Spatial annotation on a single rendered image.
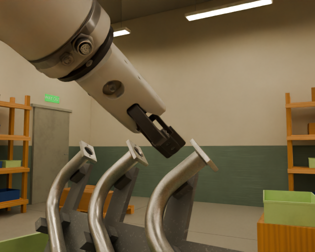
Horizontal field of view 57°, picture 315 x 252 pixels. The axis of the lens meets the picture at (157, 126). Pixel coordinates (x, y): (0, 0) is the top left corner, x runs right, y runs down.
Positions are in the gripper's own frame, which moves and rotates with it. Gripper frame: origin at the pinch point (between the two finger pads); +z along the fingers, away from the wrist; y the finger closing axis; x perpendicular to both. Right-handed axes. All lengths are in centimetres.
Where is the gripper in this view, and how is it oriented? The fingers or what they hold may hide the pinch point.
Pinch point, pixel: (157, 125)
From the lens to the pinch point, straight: 39.8
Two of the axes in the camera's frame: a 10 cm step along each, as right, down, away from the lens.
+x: -7.6, 6.5, 0.8
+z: 4.9, 4.9, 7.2
